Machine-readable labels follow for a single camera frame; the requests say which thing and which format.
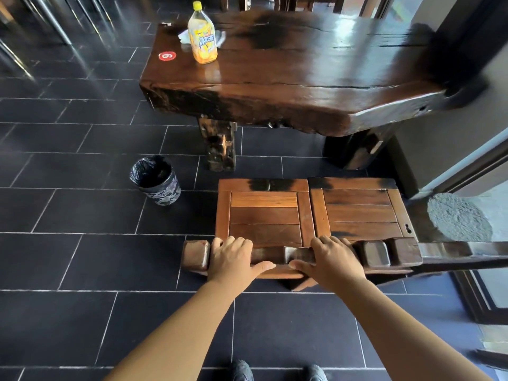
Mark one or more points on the dark wooden background chair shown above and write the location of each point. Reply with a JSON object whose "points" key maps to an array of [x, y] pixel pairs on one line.
{"points": [[285, 1]]}

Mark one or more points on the person's left forearm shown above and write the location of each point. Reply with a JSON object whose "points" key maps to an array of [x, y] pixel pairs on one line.
{"points": [[178, 337]]}

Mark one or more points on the person's left thumb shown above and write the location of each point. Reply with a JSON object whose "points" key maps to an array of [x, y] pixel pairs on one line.
{"points": [[262, 267]]}

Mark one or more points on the dark sliding door frame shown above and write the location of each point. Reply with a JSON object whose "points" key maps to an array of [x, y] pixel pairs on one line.
{"points": [[474, 297]]}

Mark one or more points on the person's right thumb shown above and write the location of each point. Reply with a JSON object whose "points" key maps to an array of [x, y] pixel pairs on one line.
{"points": [[301, 265]]}

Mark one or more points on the metal chair legs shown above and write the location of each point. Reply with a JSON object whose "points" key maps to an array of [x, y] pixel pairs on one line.
{"points": [[51, 19]]}

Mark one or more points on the bin with black bag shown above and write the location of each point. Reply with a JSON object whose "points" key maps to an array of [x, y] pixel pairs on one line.
{"points": [[156, 182]]}

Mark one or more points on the yellow drink plastic bottle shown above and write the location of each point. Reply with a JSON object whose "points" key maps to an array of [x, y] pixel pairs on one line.
{"points": [[202, 43]]}

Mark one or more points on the round red table sticker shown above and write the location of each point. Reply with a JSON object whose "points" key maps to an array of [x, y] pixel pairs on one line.
{"points": [[166, 56]]}

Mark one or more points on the thick dark wooden slab table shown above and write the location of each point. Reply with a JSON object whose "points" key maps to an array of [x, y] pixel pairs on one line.
{"points": [[297, 67]]}

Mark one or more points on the person's right hand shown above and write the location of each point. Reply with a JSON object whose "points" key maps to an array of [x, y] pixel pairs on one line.
{"points": [[335, 263]]}

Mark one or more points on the person's left hand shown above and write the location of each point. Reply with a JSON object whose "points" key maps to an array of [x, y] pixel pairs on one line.
{"points": [[230, 261]]}

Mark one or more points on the person's right forearm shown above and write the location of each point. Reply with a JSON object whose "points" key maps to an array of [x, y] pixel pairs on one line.
{"points": [[401, 337]]}

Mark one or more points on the grey rough stone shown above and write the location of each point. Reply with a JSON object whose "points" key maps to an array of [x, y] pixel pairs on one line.
{"points": [[458, 218]]}

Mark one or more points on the person's grey shoe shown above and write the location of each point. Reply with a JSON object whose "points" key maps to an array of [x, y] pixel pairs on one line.
{"points": [[242, 372], [317, 373]]}

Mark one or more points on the dark brown wooden slatted chair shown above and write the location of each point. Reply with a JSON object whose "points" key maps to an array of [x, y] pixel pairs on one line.
{"points": [[357, 214]]}

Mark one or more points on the person's right grey shoe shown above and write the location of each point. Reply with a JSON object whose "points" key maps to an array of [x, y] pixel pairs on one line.
{"points": [[317, 373]]}

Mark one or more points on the person's left grey shoe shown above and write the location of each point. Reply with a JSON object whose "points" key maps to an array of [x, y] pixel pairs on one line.
{"points": [[242, 372]]}

